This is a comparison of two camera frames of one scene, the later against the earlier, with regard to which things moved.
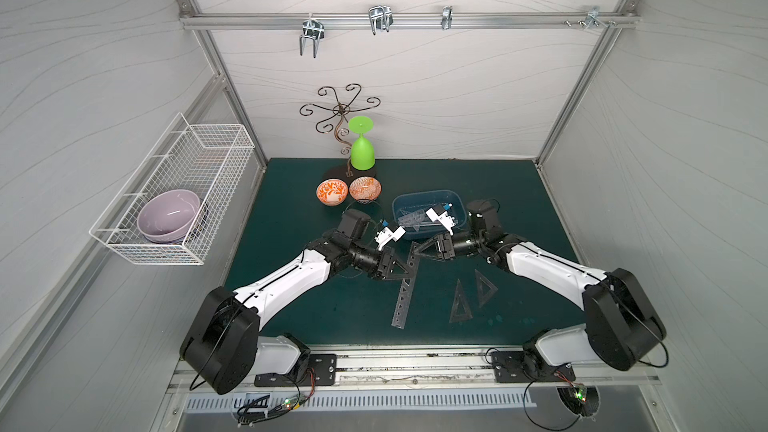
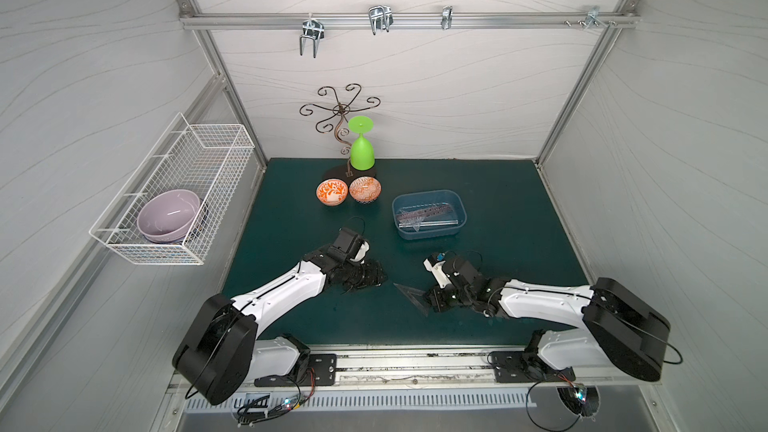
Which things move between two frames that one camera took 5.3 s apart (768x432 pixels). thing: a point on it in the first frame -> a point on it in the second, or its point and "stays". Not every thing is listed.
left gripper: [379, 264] -> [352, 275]
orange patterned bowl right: [365, 189] stays
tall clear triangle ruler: [460, 309] -> [417, 296]
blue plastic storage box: [409, 212] stays
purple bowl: [165, 216] stays
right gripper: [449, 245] -> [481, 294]
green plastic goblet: [362, 153] stays
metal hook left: [312, 29] stays
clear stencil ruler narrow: [406, 288] -> [423, 211]
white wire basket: [174, 204] stays
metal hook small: [446, 17] stays
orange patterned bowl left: [332, 192] stays
